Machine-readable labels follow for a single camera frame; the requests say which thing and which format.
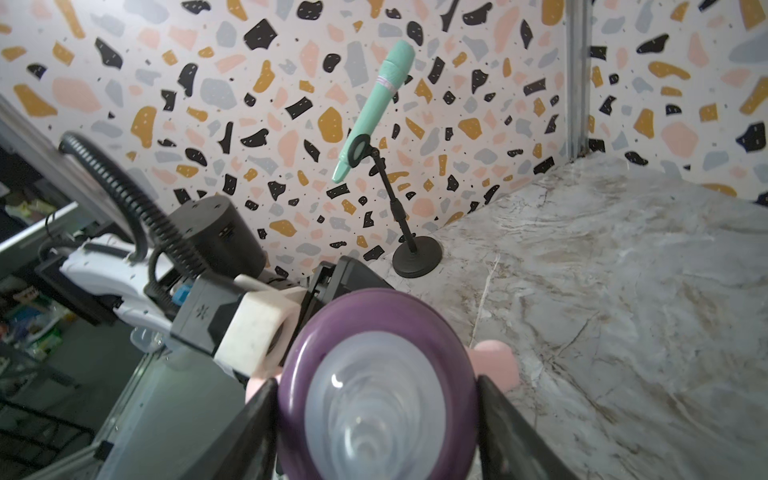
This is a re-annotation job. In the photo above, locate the pink bottle handle ring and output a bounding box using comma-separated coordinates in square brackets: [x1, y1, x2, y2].
[244, 339, 522, 404]

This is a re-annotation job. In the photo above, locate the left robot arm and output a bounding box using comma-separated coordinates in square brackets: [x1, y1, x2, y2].
[53, 197, 389, 375]

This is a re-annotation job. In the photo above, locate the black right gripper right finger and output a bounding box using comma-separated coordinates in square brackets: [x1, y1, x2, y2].
[477, 375, 577, 480]

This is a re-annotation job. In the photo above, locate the black microphone stand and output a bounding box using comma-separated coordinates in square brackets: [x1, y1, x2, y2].
[347, 134, 443, 279]

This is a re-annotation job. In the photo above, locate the black corrugated cable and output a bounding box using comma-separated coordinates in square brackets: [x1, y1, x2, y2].
[58, 131, 211, 289]

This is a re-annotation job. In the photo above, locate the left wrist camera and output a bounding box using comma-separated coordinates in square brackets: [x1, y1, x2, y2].
[170, 272, 307, 379]

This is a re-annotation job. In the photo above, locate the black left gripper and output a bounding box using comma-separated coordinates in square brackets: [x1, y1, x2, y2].
[169, 196, 393, 332]

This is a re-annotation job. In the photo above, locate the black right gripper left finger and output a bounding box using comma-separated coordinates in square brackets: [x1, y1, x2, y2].
[180, 378, 278, 480]

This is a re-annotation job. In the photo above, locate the mint green microphone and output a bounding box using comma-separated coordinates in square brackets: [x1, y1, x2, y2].
[332, 40, 415, 183]

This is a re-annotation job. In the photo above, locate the purple collar with nipple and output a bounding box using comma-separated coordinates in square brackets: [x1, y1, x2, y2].
[277, 289, 479, 479]

